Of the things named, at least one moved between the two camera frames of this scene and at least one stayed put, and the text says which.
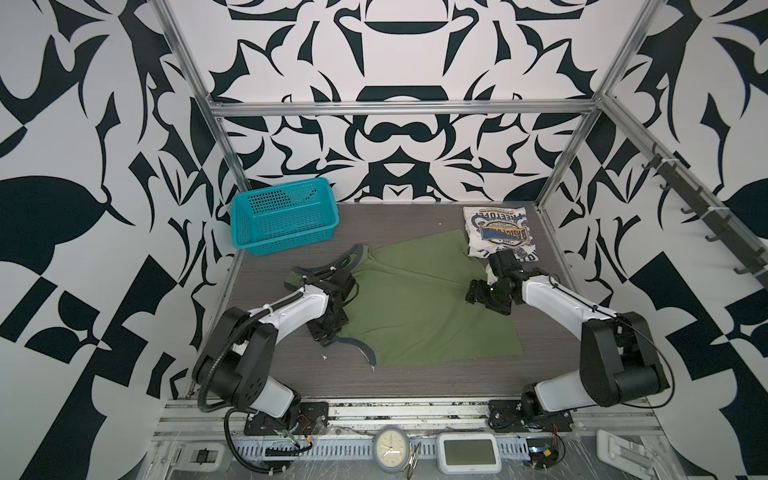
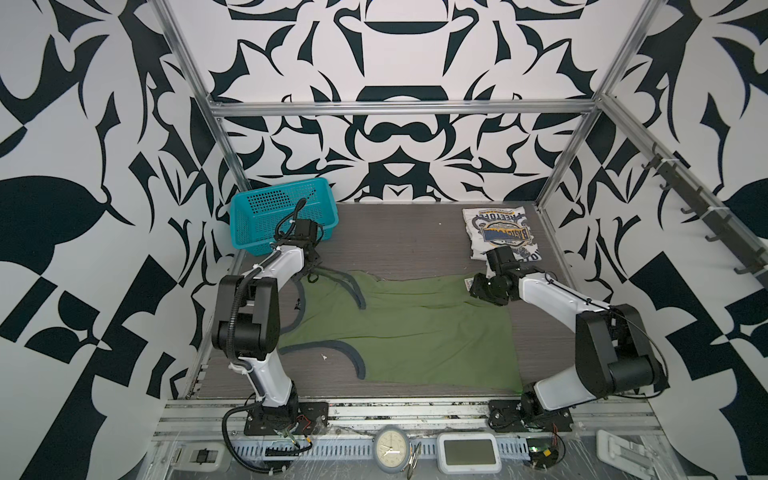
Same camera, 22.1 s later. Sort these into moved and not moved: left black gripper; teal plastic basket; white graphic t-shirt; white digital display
Moved: left black gripper
Not moved: white digital display; white graphic t-shirt; teal plastic basket
